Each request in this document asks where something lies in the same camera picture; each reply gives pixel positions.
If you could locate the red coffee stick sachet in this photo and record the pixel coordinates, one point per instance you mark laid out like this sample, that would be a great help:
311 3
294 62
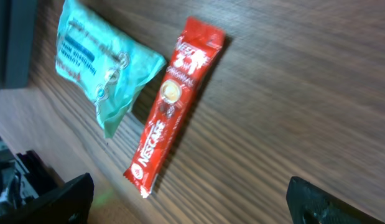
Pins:
194 53

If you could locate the grey plastic basket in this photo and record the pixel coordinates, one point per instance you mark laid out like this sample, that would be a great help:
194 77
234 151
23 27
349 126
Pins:
17 22

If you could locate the teal tissue pack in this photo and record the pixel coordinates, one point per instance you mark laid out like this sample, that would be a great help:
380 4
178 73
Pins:
108 65

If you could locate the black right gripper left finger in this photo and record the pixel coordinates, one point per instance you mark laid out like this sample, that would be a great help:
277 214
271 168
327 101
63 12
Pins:
69 203

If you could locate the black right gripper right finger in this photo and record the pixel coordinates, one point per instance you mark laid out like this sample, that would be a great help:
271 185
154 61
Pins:
309 204

